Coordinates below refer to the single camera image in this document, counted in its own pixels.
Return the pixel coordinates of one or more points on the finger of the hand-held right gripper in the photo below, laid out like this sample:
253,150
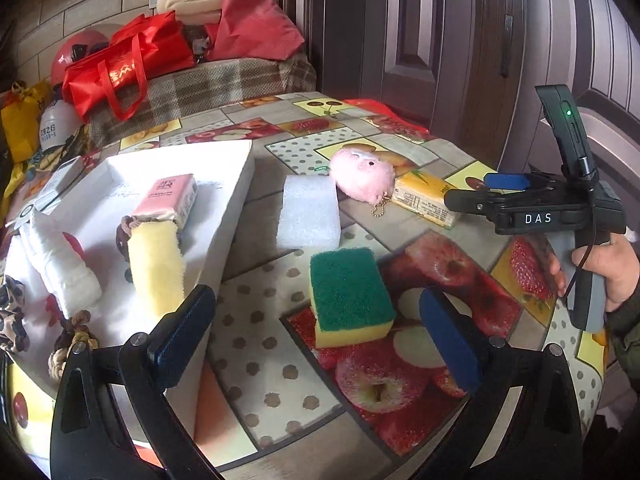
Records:
505,181
470,201

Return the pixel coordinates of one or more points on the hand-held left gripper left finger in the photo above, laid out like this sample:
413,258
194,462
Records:
182,340

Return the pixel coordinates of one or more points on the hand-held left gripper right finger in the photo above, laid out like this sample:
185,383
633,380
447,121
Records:
450,340

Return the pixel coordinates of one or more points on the yellow tissue pack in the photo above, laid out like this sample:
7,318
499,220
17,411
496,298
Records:
425,197

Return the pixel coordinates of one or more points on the plain yellow sponge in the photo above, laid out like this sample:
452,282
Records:
155,270

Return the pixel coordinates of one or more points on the yellow green scouring sponge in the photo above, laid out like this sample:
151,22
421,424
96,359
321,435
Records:
350,285

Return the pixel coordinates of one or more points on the white towel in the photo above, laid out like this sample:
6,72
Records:
65,270

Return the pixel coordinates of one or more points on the pink white tissue pack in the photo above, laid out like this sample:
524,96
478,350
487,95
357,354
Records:
165,197

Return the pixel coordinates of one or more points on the white cardboard box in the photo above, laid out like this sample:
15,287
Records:
225,175

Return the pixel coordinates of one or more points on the leopard print scrunchie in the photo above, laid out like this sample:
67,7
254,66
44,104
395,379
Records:
12,320

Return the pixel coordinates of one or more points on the person's right forearm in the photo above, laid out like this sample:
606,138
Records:
627,330

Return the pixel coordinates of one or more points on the person's right hand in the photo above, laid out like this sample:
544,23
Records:
622,270

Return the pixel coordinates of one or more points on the fruit print tablecloth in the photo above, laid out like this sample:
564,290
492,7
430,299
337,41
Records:
260,320

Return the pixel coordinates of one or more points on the pink plush toy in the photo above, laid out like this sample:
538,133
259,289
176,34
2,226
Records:
360,175

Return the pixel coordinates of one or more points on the red cloth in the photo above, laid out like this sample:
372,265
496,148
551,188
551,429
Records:
390,115

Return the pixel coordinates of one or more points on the red strawberry plush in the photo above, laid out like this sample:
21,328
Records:
75,246

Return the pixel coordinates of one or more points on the small white foam block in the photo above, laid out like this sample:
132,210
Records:
308,212

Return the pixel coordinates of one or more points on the brown wooden door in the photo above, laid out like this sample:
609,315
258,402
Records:
415,35

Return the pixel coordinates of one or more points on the mauve metal door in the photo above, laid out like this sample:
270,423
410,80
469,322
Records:
575,20

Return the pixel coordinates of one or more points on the small grey white carton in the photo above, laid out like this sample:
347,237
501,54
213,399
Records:
60,182

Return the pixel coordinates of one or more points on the white helmet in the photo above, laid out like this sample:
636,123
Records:
60,125

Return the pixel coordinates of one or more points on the plaid blanket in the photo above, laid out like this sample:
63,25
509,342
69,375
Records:
225,85

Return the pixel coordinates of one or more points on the yellow bag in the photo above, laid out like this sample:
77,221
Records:
22,125

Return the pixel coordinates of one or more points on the red plastic bag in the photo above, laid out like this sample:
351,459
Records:
255,20

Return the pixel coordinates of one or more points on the dark cloth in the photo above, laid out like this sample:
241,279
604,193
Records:
200,42

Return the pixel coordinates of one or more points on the red helmet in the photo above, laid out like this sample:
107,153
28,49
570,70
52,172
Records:
75,55

